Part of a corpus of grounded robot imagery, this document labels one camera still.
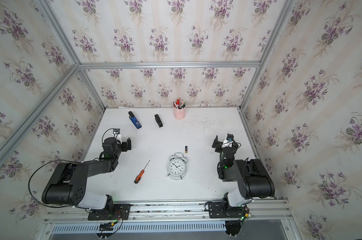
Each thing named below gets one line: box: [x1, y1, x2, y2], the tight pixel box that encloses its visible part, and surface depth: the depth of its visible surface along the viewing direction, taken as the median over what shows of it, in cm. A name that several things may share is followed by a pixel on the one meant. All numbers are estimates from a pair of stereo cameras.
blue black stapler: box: [128, 111, 142, 129], surface depth 110 cm
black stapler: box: [154, 114, 164, 128], surface depth 110 cm
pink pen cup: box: [173, 105, 186, 120], surface depth 112 cm
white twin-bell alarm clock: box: [166, 152, 188, 180], surface depth 86 cm
